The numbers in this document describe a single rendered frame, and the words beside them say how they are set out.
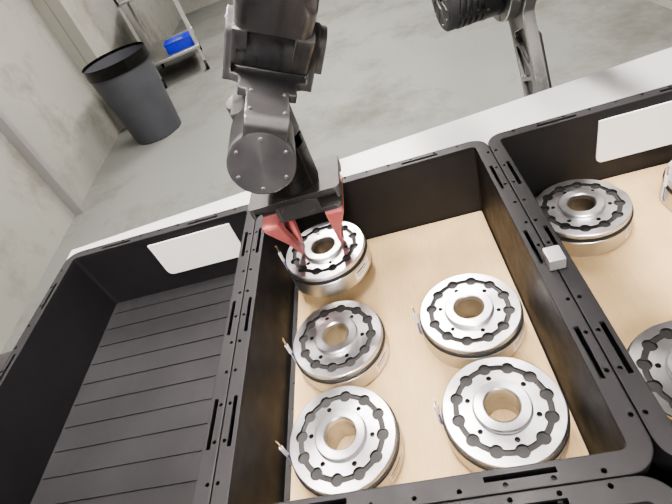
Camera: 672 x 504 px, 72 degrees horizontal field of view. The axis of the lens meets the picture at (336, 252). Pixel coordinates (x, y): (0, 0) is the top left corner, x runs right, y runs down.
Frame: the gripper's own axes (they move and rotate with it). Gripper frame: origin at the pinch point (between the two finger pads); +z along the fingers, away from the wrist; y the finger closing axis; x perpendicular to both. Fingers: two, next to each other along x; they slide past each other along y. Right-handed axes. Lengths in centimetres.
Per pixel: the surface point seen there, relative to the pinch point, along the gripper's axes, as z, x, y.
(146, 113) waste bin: 65, 273, -157
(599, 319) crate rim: -2.3, -20.4, 23.1
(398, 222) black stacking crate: 5.9, 7.1, 9.1
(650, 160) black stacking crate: 6.9, 7.4, 41.4
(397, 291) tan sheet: 7.4, -4.0, 7.3
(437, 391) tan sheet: 7.5, -18.1, 9.6
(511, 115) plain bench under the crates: 21, 51, 36
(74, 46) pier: 16, 320, -203
